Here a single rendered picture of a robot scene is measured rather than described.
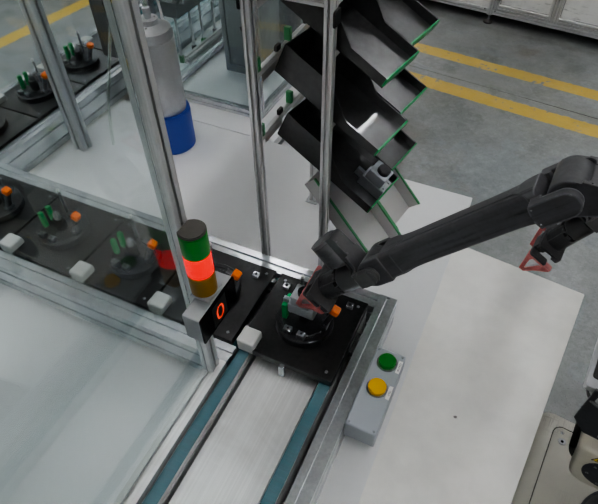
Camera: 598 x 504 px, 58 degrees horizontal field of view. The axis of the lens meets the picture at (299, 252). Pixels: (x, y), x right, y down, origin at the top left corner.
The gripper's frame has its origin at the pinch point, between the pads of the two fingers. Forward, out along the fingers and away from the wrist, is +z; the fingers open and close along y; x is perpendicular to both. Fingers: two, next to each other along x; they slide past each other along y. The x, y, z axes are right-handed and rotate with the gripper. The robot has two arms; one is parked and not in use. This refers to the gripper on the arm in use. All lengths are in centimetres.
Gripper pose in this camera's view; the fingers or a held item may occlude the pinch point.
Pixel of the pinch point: (304, 296)
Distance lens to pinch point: 122.7
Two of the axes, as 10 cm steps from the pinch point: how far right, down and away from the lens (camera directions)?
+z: -5.7, 3.1, 7.6
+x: 7.0, 6.7, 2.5
